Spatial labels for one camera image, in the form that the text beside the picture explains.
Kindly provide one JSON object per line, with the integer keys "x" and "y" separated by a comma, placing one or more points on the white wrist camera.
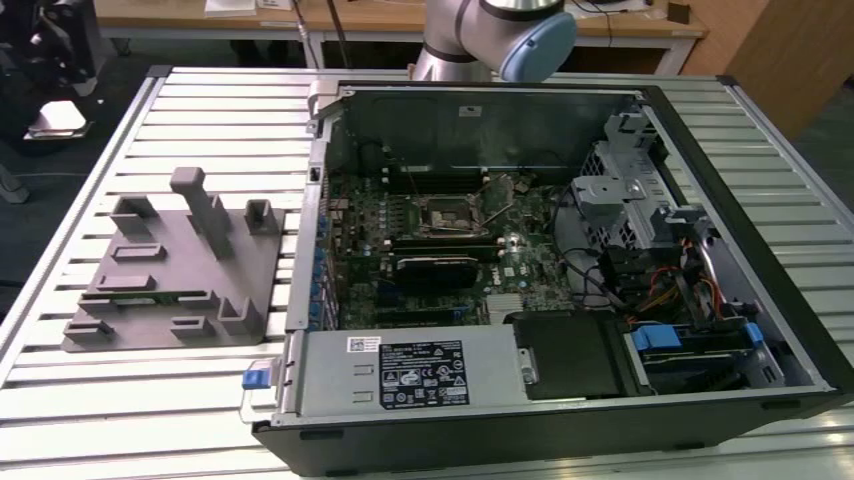
{"x": 90, "y": 50}

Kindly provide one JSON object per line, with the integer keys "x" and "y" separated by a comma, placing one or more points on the small white box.
{"x": 277, "y": 4}

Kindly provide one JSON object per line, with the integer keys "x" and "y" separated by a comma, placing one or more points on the silver CPU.
{"x": 62, "y": 119}

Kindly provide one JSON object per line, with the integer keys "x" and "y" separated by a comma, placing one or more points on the wooden cabinet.
{"x": 788, "y": 50}

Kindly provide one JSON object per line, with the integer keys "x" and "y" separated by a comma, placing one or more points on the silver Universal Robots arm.
{"x": 468, "y": 30}

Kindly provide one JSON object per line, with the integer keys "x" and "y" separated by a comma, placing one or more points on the silver chipset heat sink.
{"x": 505, "y": 307}

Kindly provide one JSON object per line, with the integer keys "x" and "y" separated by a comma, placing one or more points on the green RAM stick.
{"x": 167, "y": 297}

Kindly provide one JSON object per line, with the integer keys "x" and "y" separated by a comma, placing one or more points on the small black box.
{"x": 678, "y": 12}

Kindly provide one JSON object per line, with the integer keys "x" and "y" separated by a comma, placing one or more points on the black graphics card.
{"x": 434, "y": 275}

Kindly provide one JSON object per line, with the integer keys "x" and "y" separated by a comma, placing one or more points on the black open PC case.
{"x": 468, "y": 445}

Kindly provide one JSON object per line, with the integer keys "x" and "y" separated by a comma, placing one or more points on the thin metal locking lever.
{"x": 501, "y": 212}
{"x": 416, "y": 186}

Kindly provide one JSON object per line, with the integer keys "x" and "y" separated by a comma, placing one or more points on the metal drive cage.
{"x": 601, "y": 192}

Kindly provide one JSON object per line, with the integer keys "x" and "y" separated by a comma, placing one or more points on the green motherboard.
{"x": 541, "y": 295}

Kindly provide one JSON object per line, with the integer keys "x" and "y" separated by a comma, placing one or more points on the blue case latch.
{"x": 257, "y": 380}

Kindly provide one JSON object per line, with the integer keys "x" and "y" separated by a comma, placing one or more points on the hard disk in blue carrier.
{"x": 654, "y": 340}

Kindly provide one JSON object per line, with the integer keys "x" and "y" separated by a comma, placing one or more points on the silver power supply unit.
{"x": 334, "y": 370}

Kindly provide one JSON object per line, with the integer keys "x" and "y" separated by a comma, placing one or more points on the grey furniture foot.
{"x": 14, "y": 190}

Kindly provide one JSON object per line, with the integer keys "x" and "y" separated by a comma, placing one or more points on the white paper box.
{"x": 230, "y": 7}

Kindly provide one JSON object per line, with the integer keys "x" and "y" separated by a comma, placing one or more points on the black RAM stick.
{"x": 454, "y": 172}
{"x": 441, "y": 254}

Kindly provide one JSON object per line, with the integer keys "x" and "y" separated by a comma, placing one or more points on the wooden desk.
{"x": 641, "y": 27}

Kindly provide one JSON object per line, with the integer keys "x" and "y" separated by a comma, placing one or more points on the CPU socket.
{"x": 444, "y": 212}

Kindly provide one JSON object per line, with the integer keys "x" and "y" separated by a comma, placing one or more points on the grey parts rack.
{"x": 201, "y": 280}

